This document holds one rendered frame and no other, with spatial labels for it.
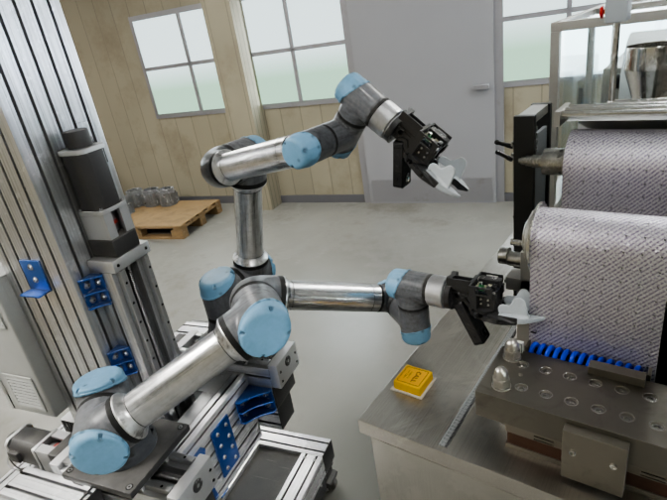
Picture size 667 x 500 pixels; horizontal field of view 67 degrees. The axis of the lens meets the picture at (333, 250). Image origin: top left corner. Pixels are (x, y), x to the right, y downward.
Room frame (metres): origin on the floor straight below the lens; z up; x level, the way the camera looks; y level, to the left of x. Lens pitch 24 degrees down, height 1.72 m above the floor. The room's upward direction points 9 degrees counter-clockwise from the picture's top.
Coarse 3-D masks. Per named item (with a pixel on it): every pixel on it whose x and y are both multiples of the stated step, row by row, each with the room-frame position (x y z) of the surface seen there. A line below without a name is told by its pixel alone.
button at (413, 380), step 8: (408, 368) 1.00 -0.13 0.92; (416, 368) 1.00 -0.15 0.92; (400, 376) 0.98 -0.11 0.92; (408, 376) 0.97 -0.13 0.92; (416, 376) 0.97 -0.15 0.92; (424, 376) 0.96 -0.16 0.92; (432, 376) 0.97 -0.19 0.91; (400, 384) 0.95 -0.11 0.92; (408, 384) 0.94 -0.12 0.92; (416, 384) 0.94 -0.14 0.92; (424, 384) 0.94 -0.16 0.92; (408, 392) 0.94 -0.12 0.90; (416, 392) 0.93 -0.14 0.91
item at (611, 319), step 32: (544, 288) 0.88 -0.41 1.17; (576, 288) 0.84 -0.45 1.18; (608, 288) 0.80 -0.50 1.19; (640, 288) 0.77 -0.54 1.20; (544, 320) 0.87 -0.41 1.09; (576, 320) 0.84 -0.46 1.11; (608, 320) 0.80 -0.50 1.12; (640, 320) 0.77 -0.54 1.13; (608, 352) 0.80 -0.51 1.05; (640, 352) 0.76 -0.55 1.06
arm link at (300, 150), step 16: (320, 128) 1.13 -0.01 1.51; (256, 144) 1.23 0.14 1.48; (272, 144) 1.16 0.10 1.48; (288, 144) 1.08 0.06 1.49; (304, 144) 1.07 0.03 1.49; (320, 144) 1.09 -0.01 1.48; (336, 144) 1.13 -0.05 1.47; (208, 160) 1.32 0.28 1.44; (224, 160) 1.28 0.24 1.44; (240, 160) 1.23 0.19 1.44; (256, 160) 1.19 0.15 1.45; (272, 160) 1.15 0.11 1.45; (288, 160) 1.09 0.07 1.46; (304, 160) 1.06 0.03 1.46; (320, 160) 1.10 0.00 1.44; (208, 176) 1.31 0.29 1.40; (224, 176) 1.29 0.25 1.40; (240, 176) 1.25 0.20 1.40
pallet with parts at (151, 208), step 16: (128, 192) 5.51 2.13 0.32; (144, 192) 5.44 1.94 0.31; (160, 192) 5.36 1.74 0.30; (176, 192) 5.51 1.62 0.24; (144, 208) 5.42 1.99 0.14; (160, 208) 5.33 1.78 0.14; (176, 208) 5.23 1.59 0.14; (192, 208) 5.14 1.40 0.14; (208, 208) 5.12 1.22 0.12; (144, 224) 4.87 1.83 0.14; (160, 224) 4.79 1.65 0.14; (176, 224) 4.71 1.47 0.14; (192, 224) 4.99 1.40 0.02
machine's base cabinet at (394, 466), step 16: (384, 448) 0.84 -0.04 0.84; (400, 448) 0.82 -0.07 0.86; (384, 464) 0.85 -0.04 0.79; (400, 464) 0.82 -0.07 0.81; (416, 464) 0.79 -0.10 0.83; (432, 464) 0.77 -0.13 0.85; (384, 480) 0.85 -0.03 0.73; (400, 480) 0.82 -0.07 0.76; (416, 480) 0.80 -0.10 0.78; (432, 480) 0.77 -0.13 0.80; (448, 480) 0.75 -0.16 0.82; (464, 480) 0.73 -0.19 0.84; (384, 496) 0.86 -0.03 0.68; (400, 496) 0.83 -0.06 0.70; (416, 496) 0.80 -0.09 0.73; (432, 496) 0.77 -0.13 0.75; (448, 496) 0.75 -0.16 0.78; (464, 496) 0.73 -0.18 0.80; (480, 496) 0.70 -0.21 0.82; (496, 496) 0.68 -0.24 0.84; (512, 496) 0.67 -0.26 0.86
